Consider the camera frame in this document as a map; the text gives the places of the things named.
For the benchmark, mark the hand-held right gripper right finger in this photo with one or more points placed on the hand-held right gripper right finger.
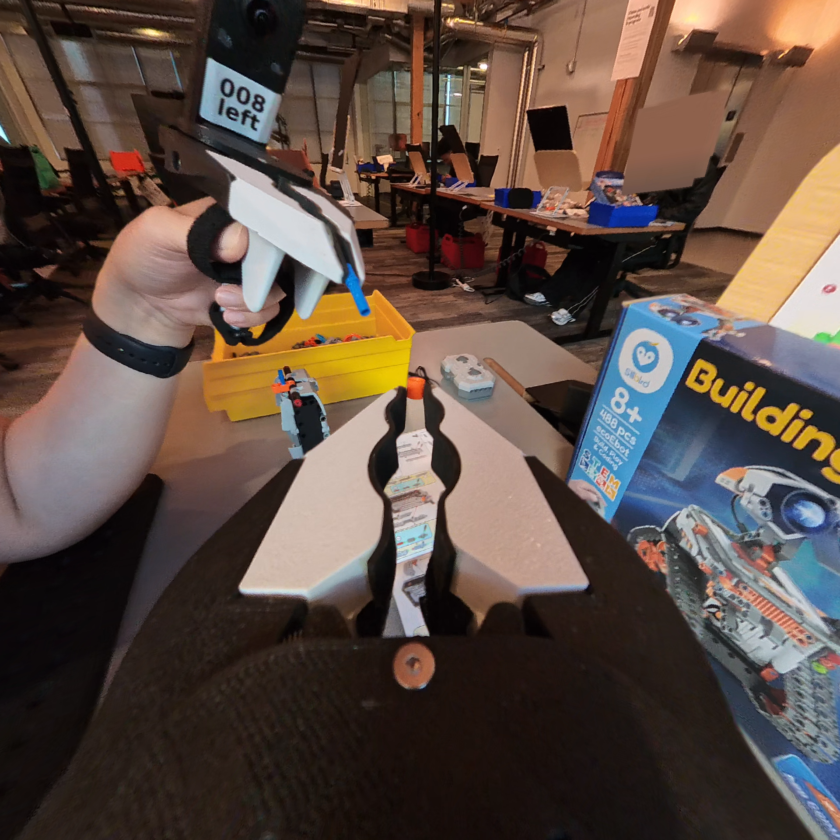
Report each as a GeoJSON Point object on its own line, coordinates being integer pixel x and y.
{"type": "Point", "coordinates": [512, 525]}

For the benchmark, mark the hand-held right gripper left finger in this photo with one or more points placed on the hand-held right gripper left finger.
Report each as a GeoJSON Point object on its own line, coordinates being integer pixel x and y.
{"type": "Point", "coordinates": [315, 525]}

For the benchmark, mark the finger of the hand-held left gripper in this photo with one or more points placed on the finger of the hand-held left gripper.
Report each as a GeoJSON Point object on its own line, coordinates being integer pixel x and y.
{"type": "Point", "coordinates": [351, 243]}
{"type": "Point", "coordinates": [282, 223]}

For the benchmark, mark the blue toy connector pin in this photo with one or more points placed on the blue toy connector pin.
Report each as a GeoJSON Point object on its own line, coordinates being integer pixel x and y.
{"type": "Point", "coordinates": [358, 292]}

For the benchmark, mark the orange toy bushing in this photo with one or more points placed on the orange toy bushing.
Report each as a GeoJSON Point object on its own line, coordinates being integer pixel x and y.
{"type": "Point", "coordinates": [416, 388]}

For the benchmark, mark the person's left forearm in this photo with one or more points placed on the person's left forearm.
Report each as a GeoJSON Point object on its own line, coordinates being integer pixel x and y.
{"type": "Point", "coordinates": [65, 459]}

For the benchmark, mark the grey desk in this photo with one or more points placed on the grey desk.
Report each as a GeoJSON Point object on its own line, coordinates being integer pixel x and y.
{"type": "Point", "coordinates": [216, 472]}

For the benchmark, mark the long wood-edged desk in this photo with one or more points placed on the long wood-edged desk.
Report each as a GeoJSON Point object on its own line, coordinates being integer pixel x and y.
{"type": "Point", "coordinates": [577, 226]}

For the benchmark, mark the person's left hand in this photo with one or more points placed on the person's left hand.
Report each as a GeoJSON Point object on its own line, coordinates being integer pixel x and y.
{"type": "Point", "coordinates": [151, 275]}

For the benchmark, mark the red bag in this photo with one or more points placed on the red bag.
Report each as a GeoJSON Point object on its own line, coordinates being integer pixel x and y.
{"type": "Point", "coordinates": [535, 256]}
{"type": "Point", "coordinates": [420, 239]}
{"type": "Point", "coordinates": [463, 253]}

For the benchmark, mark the open instruction booklet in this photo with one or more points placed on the open instruction booklet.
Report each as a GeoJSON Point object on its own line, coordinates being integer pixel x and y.
{"type": "Point", "coordinates": [410, 512]}

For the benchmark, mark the pile of toy building parts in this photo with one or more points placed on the pile of toy building parts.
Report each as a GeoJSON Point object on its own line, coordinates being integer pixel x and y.
{"type": "Point", "coordinates": [315, 341]}

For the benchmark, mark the grey black toy robot module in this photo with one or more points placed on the grey black toy robot module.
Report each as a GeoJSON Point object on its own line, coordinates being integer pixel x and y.
{"type": "Point", "coordinates": [305, 413]}

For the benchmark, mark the black floor stand pole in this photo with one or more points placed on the black floor stand pole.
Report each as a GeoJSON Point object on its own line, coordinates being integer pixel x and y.
{"type": "Point", "coordinates": [435, 131]}

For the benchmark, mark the yellow plastic bin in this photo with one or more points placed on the yellow plastic bin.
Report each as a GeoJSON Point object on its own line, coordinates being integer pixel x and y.
{"type": "Point", "coordinates": [328, 380]}

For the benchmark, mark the grey remote controller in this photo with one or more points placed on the grey remote controller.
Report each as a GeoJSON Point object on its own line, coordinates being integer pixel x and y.
{"type": "Point", "coordinates": [469, 377]}

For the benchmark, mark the blue plastic bin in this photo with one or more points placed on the blue plastic bin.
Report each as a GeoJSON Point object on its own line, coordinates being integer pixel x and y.
{"type": "Point", "coordinates": [505, 197]}
{"type": "Point", "coordinates": [623, 215]}

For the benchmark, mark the black wrist band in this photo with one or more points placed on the black wrist band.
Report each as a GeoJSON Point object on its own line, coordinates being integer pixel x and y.
{"type": "Point", "coordinates": [131, 358]}

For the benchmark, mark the blue robot kit box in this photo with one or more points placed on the blue robot kit box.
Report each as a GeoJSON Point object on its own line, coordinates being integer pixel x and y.
{"type": "Point", "coordinates": [722, 459]}

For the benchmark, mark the person's dark trousers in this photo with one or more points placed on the person's dark trousers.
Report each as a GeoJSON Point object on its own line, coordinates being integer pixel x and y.
{"type": "Point", "coordinates": [52, 656]}

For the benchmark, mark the white paper notice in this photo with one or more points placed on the white paper notice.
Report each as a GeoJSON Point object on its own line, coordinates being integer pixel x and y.
{"type": "Point", "coordinates": [633, 39]}

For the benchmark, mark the wooden board with instruction poster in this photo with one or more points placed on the wooden board with instruction poster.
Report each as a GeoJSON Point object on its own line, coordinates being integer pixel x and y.
{"type": "Point", "coordinates": [787, 262]}

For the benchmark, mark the wooden post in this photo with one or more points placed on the wooden post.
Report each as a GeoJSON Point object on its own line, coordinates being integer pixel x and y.
{"type": "Point", "coordinates": [623, 131]}

